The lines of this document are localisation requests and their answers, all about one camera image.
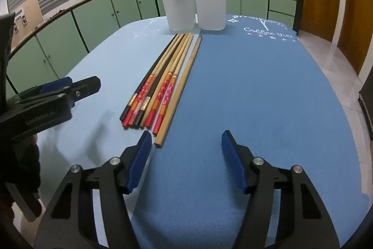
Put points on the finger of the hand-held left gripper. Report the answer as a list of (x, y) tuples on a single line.
[(55, 84), (86, 87)]

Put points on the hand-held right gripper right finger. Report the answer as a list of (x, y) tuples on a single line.
[(233, 163)]

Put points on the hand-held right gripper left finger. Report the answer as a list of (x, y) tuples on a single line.
[(139, 163)]

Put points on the black gold-banded chopstick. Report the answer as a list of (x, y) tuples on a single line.
[(147, 99), (143, 122)]

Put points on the red patterned bamboo chopstick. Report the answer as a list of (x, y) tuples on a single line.
[(138, 121), (174, 79), (150, 80), (167, 77)]

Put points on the red chopsticks bundle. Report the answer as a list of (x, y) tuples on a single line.
[(134, 97)]

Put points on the plain wooden chopstick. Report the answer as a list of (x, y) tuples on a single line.
[(182, 82)]

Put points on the white plastic utensil holder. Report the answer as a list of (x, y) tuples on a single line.
[(204, 4)]

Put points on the person's left hand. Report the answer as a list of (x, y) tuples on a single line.
[(27, 167)]

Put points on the light blue printed table mat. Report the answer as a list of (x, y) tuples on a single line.
[(110, 62)]

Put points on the green kitchen base cabinets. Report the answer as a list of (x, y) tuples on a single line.
[(96, 18)]

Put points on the dark blue printed table mat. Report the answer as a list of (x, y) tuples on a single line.
[(262, 97)]

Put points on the black glass-door cabinet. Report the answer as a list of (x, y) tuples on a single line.
[(366, 109)]

